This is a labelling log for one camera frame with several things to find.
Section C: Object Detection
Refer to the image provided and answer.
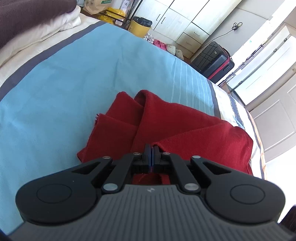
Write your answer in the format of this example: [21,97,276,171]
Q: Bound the dark brown folded blanket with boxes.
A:
[1,0,77,47]

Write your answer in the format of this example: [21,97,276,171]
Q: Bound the white room door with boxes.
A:
[251,76,295,162]

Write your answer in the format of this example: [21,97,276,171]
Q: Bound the white three-door wardrobe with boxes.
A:
[151,0,273,58]

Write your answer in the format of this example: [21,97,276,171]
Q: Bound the cream striped bed cover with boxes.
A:
[1,6,102,85]

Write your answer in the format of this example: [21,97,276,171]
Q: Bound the pink slippers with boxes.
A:
[153,39,167,51]

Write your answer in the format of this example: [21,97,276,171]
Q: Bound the yellow trash bin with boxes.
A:
[127,16,152,38]

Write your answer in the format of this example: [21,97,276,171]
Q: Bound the brown paper bag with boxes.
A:
[83,0,112,15]

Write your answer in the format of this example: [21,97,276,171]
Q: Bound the light blue bed sheet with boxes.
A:
[1,23,217,233]

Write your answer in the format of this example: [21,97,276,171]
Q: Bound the red knit sweater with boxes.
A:
[77,90,253,174]

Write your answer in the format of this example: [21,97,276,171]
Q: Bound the yellow plastic bag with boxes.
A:
[98,8,126,26]

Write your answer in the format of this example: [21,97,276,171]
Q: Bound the black and red suitcase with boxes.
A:
[191,41,234,83]

